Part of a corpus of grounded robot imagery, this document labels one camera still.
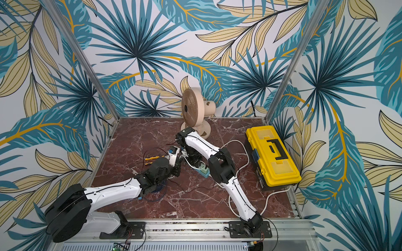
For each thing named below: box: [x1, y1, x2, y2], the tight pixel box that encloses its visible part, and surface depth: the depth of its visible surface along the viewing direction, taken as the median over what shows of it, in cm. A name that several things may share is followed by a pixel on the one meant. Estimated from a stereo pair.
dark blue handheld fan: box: [140, 181, 168, 202], surface depth 84 cm
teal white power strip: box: [194, 167, 212, 179], surface depth 91 cm
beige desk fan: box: [181, 87, 217, 140], surface depth 90 cm
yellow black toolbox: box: [244, 125, 303, 190], surface depth 82 cm
